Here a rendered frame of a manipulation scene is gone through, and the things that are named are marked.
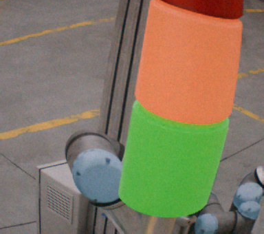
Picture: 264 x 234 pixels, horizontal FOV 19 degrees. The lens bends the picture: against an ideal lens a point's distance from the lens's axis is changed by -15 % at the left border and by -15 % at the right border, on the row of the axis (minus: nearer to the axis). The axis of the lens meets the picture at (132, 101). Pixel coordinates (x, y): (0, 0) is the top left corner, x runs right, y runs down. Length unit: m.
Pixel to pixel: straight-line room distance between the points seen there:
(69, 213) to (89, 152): 0.72
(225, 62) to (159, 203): 0.08
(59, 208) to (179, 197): 2.20
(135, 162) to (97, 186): 1.46
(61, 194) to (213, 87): 2.19
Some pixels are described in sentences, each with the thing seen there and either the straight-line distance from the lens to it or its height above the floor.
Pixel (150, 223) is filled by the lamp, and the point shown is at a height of 2.15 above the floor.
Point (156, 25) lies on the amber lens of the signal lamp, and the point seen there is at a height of 2.26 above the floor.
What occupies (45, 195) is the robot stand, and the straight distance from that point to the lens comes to 2.65.
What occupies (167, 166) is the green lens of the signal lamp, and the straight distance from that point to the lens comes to 0.42.
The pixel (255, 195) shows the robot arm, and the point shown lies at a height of 1.26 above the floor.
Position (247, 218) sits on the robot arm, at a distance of 2.11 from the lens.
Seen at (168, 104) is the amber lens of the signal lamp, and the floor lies 2.22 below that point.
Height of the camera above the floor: 2.36
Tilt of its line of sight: 20 degrees down
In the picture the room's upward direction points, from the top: 9 degrees clockwise
